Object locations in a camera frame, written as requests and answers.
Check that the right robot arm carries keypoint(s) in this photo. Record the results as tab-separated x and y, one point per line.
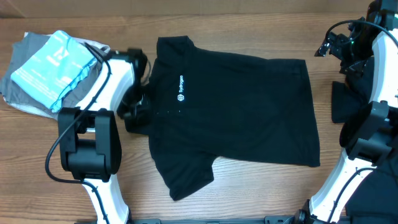
370	136

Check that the black polo shirt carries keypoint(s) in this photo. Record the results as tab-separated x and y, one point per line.
208	104

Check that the pile of black clothes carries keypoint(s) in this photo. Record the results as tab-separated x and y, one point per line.
375	200

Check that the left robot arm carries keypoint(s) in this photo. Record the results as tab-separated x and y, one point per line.
89	143

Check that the folded dark grey shirt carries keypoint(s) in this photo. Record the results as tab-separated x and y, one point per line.
13	94

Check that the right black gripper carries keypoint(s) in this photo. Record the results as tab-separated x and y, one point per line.
356	68

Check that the folded light blue shirt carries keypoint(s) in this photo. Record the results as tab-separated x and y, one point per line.
54	70

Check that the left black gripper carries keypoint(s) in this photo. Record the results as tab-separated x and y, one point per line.
125	111

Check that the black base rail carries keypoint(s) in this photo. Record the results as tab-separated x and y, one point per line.
217	221

